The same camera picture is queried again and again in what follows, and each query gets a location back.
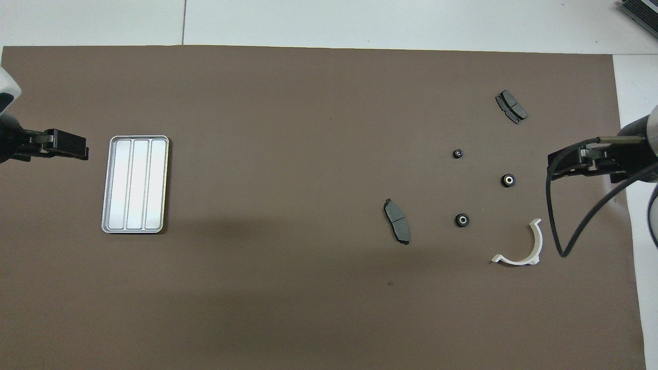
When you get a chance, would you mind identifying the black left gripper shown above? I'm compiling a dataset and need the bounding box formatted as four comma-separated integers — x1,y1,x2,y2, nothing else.
23,128,89,161

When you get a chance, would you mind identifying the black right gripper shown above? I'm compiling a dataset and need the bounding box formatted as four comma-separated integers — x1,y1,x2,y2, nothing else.
546,143,627,184

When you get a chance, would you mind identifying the silver metal tray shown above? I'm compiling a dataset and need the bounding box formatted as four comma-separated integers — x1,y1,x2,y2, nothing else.
101,135,170,234

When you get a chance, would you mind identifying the short grey brake pad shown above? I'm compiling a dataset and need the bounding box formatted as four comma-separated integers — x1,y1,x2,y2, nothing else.
495,90,529,125

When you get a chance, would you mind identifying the grey ribbed device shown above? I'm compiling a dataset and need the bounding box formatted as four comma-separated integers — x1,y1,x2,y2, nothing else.
618,0,658,32

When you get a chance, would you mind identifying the long grey brake pad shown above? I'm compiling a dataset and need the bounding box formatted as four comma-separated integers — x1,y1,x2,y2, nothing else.
383,198,411,246

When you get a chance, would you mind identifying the brown table mat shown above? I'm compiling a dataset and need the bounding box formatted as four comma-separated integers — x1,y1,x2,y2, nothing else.
0,45,647,370

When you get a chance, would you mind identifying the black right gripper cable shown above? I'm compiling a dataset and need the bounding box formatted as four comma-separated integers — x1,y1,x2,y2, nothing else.
545,135,658,258

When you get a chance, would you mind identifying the white curved plastic bracket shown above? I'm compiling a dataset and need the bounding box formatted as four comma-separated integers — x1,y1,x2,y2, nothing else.
491,218,543,267

